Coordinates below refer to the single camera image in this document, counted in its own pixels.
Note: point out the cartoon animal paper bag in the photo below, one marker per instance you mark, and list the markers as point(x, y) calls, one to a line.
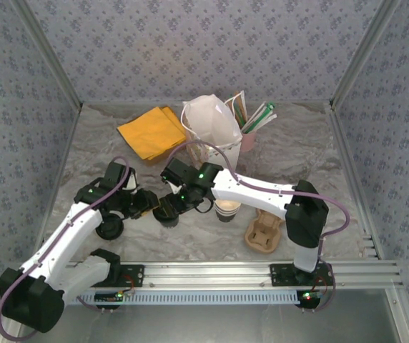
point(208, 121)

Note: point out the aluminium back rail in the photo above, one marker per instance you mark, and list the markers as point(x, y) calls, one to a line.
point(101, 103)

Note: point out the yellow paper napkin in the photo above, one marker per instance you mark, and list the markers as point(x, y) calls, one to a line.
point(151, 134)
point(171, 113)

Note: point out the aluminium frame post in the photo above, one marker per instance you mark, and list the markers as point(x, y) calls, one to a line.
point(362, 53)
point(49, 53)

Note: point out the small circuit board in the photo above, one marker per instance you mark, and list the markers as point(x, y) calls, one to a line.
point(308, 296)
point(106, 297)

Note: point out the white wrapped straw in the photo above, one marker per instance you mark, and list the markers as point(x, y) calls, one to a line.
point(234, 96)
point(258, 110)
point(265, 121)

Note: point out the aluminium side rail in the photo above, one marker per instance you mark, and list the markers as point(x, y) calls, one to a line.
point(351, 160)

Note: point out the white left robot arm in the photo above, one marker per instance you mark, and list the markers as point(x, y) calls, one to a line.
point(79, 232)

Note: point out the green drinking straw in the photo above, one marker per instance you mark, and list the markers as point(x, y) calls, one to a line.
point(236, 110)

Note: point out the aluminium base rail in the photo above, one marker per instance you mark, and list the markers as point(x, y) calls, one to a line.
point(208, 275)

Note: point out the pink straw holder cup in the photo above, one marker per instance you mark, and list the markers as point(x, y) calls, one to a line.
point(248, 143)

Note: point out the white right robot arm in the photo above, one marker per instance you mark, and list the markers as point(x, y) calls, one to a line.
point(258, 203)

